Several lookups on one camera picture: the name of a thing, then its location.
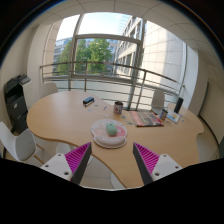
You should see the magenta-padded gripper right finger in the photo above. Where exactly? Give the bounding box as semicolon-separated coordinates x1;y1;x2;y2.
132;142;184;186

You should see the white printed cup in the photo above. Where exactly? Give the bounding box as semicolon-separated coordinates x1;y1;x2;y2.
113;101;124;115

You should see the black cylindrical speaker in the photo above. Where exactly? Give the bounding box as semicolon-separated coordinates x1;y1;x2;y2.
173;96;185;114

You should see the red and black magazine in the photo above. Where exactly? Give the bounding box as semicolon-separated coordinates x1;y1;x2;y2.
129;110;165;128

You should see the white and blue book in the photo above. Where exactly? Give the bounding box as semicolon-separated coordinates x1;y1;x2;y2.
166;109;183;124

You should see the mint green computer mouse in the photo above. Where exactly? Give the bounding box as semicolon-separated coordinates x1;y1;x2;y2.
105;122;118;137

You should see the black office printer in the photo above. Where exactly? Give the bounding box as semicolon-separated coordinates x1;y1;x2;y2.
3;73;32;134

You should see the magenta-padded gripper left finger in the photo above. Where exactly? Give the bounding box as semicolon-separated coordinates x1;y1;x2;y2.
40;142;93;186

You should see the metal balcony railing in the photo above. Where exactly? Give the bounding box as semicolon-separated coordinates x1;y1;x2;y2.
39;60;186;111

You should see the white plastic chair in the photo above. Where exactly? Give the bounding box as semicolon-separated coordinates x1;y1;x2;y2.
0;121;38;163
150;88;167;115
39;81;60;100

